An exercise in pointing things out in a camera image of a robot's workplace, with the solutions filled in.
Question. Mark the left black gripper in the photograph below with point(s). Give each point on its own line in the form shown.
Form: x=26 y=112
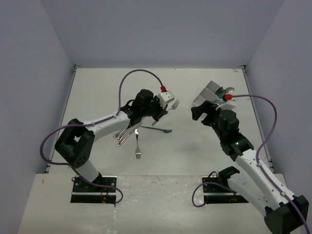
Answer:
x=162 y=111

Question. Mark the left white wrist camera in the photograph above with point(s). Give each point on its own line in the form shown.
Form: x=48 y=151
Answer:
x=165 y=98

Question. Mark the silver knife bundle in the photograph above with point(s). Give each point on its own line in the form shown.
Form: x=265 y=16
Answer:
x=122 y=135

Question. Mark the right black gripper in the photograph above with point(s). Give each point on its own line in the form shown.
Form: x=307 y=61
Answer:
x=206 y=107

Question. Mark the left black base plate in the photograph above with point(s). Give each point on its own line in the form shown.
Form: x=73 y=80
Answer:
x=83 y=192

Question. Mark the teal plastic fork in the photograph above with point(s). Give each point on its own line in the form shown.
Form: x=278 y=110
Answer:
x=166 y=131

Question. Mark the silver fork curved handle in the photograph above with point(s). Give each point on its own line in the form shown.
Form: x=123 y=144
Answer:
x=138 y=150

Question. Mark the teal plastic spoon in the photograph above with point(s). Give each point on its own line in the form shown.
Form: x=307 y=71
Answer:
x=220 y=95

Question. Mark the white three-compartment container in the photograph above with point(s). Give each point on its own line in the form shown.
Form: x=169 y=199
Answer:
x=208 y=94

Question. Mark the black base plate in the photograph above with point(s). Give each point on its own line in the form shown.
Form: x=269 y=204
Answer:
x=214 y=194
x=83 y=192

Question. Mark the ornate silver teaspoon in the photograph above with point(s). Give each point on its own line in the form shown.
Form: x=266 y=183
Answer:
x=229 y=90

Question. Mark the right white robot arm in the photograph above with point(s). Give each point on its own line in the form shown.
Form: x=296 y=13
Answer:
x=282 y=210

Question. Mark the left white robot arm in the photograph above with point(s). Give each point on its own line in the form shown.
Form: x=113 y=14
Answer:
x=76 y=141

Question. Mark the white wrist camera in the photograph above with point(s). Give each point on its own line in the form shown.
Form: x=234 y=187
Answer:
x=165 y=98
x=227 y=105

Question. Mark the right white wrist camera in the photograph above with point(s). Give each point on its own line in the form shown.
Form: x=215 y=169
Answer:
x=227 y=105

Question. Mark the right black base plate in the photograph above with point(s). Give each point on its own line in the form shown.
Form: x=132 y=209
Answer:
x=214 y=194

